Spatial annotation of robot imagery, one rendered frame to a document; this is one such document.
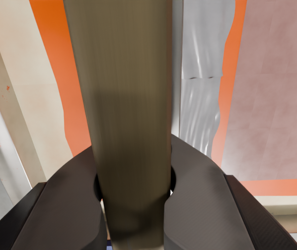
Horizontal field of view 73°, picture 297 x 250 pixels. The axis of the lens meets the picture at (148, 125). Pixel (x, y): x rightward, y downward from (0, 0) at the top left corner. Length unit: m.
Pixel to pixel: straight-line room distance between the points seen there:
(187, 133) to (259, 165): 0.13
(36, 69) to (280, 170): 0.37
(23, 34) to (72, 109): 0.10
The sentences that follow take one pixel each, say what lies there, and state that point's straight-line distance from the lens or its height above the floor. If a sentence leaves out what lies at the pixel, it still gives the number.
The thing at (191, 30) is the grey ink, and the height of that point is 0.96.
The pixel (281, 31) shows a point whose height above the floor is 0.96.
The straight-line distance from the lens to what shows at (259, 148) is 0.33.
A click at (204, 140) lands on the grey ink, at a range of 0.29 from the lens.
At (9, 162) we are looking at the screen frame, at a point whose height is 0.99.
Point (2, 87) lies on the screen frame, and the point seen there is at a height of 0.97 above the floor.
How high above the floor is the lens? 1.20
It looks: 63 degrees down
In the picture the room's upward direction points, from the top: 179 degrees clockwise
